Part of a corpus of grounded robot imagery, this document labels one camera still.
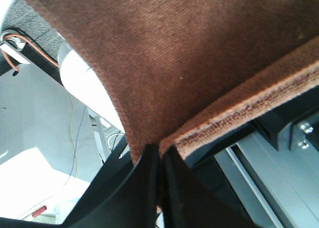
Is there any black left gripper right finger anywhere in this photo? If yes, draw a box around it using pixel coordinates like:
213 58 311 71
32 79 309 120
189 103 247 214
161 146 257 228

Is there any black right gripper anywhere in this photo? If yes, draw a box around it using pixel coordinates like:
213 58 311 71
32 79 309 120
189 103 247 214
186 88 319 228

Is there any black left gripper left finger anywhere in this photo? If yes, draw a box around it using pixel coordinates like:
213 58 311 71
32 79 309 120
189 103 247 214
61 144 159 228

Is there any brown towel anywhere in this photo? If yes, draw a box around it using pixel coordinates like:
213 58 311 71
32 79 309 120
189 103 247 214
25 0 319 162

